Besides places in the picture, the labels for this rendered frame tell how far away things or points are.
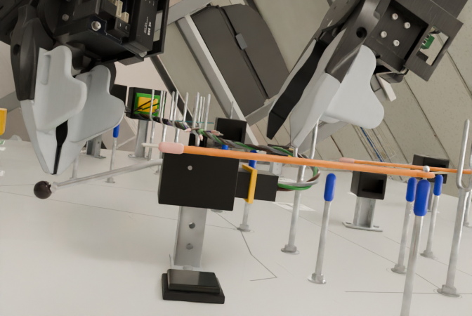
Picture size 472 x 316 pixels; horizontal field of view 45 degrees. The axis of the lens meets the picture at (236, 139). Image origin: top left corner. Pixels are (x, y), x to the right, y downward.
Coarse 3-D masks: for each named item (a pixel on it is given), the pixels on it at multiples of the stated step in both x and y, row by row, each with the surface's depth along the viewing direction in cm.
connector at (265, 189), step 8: (240, 168) 45; (240, 176) 43; (248, 176) 43; (256, 176) 43; (264, 176) 43; (272, 176) 43; (240, 184) 43; (248, 184) 43; (256, 184) 43; (264, 184) 43; (272, 184) 43; (240, 192) 43; (248, 192) 43; (256, 192) 43; (264, 192) 43; (272, 192) 43; (264, 200) 43; (272, 200) 44
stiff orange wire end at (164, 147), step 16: (144, 144) 29; (160, 144) 29; (176, 144) 29; (256, 160) 30; (272, 160) 31; (288, 160) 31; (304, 160) 31; (320, 160) 32; (416, 176) 33; (432, 176) 33
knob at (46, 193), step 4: (44, 180) 42; (36, 184) 42; (40, 184) 42; (44, 184) 42; (48, 184) 42; (36, 188) 42; (40, 188) 41; (44, 188) 42; (48, 188) 42; (36, 192) 42; (40, 192) 41; (44, 192) 42; (48, 192) 42; (36, 196) 42; (40, 196) 42; (44, 196) 42; (48, 196) 42
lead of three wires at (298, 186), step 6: (300, 156) 53; (306, 156) 52; (312, 168) 50; (318, 174) 48; (312, 180) 47; (318, 180) 48; (282, 186) 45; (288, 186) 45; (294, 186) 45; (300, 186) 46; (306, 186) 46
